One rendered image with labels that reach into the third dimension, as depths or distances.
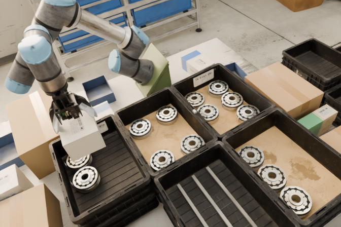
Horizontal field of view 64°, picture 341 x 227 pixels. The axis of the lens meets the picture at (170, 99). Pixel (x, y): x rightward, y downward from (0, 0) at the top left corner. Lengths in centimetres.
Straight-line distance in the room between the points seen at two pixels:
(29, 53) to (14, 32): 310
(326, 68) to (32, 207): 195
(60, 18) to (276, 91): 102
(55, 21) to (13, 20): 259
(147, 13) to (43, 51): 243
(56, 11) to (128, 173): 72
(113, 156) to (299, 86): 93
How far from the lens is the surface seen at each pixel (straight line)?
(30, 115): 152
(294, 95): 141
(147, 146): 124
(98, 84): 183
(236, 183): 111
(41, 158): 141
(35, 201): 124
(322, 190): 116
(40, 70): 82
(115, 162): 123
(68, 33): 300
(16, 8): 379
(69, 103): 90
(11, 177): 134
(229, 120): 129
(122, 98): 169
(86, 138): 95
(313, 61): 228
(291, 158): 120
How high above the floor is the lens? 180
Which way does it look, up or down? 43 degrees down
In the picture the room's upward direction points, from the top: 10 degrees counter-clockwise
